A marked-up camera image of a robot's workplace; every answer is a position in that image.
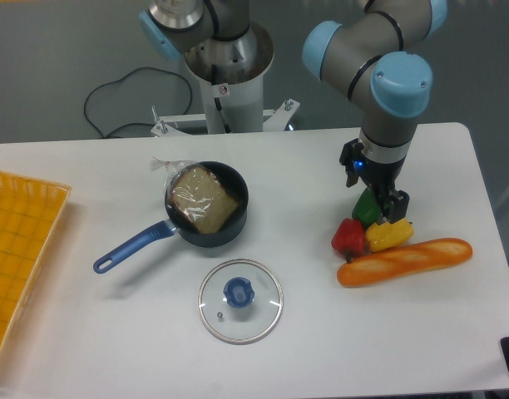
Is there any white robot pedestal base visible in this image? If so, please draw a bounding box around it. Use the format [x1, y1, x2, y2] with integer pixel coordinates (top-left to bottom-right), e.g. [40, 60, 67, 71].
[150, 20, 301, 137]

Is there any red bell pepper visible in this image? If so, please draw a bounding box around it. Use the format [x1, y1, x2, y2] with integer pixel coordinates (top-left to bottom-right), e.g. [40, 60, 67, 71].
[331, 218, 366, 263]

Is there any orange baguette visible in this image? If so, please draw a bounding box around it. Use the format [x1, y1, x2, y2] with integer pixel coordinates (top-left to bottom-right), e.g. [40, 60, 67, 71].
[336, 238, 473, 288]

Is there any dark blue saucepan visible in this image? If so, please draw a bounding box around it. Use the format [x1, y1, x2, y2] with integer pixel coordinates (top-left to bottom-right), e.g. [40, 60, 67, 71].
[93, 160, 249, 274]

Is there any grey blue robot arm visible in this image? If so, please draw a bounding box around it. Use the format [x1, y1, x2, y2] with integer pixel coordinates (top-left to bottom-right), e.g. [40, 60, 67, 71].
[139, 1, 447, 222]

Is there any black floor cable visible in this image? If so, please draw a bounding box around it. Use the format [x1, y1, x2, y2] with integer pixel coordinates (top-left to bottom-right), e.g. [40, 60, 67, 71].
[83, 66, 194, 139]

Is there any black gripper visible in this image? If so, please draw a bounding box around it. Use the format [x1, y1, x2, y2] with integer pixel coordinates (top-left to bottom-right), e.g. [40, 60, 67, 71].
[339, 139, 409, 223]

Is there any glass pot lid blue knob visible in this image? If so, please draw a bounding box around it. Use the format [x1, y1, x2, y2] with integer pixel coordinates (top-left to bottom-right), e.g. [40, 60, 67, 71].
[197, 259, 284, 345]

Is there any yellow woven basket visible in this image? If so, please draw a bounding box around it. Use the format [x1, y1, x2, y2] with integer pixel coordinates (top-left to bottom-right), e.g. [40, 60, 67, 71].
[0, 170, 72, 359]

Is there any green bell pepper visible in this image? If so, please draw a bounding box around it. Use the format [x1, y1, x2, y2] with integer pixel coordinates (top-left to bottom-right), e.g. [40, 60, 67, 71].
[352, 188, 381, 230]

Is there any yellow bell pepper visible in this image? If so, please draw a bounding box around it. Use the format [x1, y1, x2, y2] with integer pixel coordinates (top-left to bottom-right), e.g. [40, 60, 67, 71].
[365, 219, 413, 253]

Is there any wrapped bread slice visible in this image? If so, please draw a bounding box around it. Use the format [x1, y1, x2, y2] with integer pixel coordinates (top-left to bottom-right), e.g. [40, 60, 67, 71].
[151, 158, 247, 234]

